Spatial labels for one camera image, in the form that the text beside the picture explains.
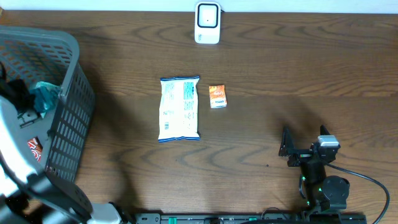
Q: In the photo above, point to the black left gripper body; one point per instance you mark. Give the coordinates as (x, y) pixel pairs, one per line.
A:
(10, 94)

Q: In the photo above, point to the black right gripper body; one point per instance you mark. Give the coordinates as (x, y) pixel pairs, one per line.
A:
(301, 155)

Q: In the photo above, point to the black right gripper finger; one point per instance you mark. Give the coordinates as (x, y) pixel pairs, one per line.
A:
(287, 147)
(324, 131)

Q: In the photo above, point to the teal mouthwash bottle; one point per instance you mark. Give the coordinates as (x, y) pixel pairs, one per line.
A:
(46, 97)

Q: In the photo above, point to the red orange candy bar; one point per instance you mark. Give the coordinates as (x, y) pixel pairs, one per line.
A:
(36, 148)

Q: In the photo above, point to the small orange tissue pack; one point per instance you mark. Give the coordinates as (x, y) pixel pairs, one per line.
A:
(217, 96)

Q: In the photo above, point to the cream snack bag blue edges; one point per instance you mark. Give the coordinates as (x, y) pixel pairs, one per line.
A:
(178, 110)

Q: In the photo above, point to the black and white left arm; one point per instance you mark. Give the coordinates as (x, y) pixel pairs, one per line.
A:
(40, 196)

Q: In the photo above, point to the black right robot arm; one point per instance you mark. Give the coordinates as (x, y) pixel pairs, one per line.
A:
(324, 193)

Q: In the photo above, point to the white barcode scanner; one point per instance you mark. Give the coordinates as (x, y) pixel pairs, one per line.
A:
(207, 23)

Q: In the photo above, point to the dark grey plastic basket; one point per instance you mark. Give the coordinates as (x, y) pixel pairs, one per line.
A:
(37, 55)

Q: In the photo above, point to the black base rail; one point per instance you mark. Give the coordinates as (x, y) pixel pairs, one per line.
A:
(269, 217)

